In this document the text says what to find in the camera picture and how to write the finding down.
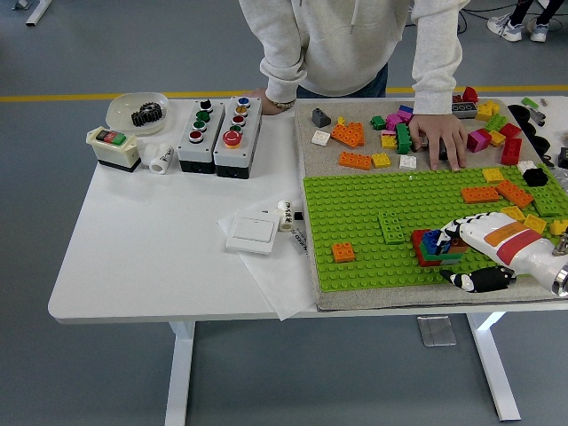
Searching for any person's right hand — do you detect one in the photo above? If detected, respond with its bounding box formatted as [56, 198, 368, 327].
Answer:
[245, 87, 290, 116]

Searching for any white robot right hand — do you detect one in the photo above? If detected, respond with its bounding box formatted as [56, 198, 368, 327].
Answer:
[437, 211, 564, 295]

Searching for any person's left hand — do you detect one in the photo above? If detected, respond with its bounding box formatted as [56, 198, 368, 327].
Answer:
[407, 114, 470, 173]

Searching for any blue square brick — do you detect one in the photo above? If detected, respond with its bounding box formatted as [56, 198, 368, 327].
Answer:
[421, 229, 445, 256]

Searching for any long green brick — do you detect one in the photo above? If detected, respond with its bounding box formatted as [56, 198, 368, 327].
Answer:
[397, 123, 414, 156]
[419, 243, 449, 263]

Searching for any long grey brick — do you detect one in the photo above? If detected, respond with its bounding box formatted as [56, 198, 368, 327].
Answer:
[452, 102, 480, 120]

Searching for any long orange brick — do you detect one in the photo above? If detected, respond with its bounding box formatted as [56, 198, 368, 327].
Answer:
[339, 151, 375, 172]
[461, 185, 501, 205]
[495, 180, 534, 209]

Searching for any lime green brick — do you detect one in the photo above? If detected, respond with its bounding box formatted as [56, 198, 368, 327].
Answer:
[484, 114, 509, 134]

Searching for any long red brick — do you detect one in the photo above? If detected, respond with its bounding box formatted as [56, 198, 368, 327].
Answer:
[500, 136, 523, 166]

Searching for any green brick baseplate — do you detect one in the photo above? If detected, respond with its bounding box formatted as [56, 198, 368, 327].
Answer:
[302, 167, 568, 293]

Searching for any orange square brick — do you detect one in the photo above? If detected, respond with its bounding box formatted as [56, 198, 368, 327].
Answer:
[331, 242, 357, 264]

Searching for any grey emergency-stop control box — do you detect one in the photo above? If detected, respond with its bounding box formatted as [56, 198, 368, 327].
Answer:
[214, 96, 264, 181]

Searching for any lime green plate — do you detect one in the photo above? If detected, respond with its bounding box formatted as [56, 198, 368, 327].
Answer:
[531, 185, 568, 218]
[377, 210, 407, 245]

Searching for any grey four-button control box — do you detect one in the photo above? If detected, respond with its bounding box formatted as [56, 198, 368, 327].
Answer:
[177, 99, 227, 175]

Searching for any black hexagonal nut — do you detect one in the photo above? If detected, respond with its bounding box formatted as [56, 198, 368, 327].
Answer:
[522, 167, 548, 188]

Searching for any person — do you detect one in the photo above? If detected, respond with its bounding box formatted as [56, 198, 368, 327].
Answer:
[486, 0, 564, 43]
[238, 0, 471, 173]

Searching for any metal floor plate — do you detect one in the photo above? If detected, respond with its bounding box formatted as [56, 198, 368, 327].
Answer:
[416, 314, 457, 347]

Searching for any small white pipe coupling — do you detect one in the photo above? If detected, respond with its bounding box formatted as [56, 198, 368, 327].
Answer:
[276, 200, 296, 233]

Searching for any large white pipe coupling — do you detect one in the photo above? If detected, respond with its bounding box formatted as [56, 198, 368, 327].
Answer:
[149, 146, 177, 176]

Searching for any white table leg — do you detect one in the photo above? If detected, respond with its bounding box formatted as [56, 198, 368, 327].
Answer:
[165, 322, 197, 426]
[465, 312, 523, 422]

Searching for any grey foam mat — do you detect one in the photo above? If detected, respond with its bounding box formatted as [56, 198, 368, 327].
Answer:
[294, 97, 568, 313]

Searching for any white tee pipe fitting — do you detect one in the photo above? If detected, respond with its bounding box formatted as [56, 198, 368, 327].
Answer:
[138, 143, 159, 170]

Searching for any white printed label strip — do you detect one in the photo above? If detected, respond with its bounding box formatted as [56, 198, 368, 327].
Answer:
[289, 226, 312, 258]

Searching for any white plastic bowl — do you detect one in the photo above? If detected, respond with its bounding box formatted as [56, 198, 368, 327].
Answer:
[106, 92, 172, 138]

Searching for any white paper sheet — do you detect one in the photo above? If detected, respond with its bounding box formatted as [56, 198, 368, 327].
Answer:
[217, 200, 320, 322]

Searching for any white furniture foot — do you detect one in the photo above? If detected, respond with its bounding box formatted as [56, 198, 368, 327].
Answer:
[12, 0, 53, 27]

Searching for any white wall switch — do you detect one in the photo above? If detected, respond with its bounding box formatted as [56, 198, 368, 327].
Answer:
[225, 212, 280, 257]

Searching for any cream red-green switch box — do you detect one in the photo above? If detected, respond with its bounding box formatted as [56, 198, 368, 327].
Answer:
[86, 127, 144, 175]

